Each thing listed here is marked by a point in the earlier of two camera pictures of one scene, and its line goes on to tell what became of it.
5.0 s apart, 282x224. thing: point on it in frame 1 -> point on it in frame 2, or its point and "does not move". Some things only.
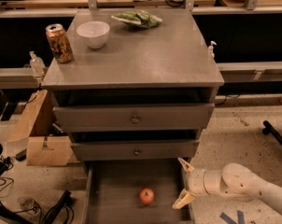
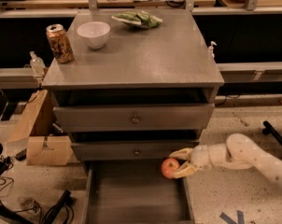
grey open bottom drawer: x=134 y=192 does not move
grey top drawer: x=159 y=117 does not move
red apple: x=147 y=196 -> x=169 y=166
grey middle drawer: x=135 y=150 does not move
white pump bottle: x=211 y=53 does not move
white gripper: x=196 y=181 -> x=201 y=158
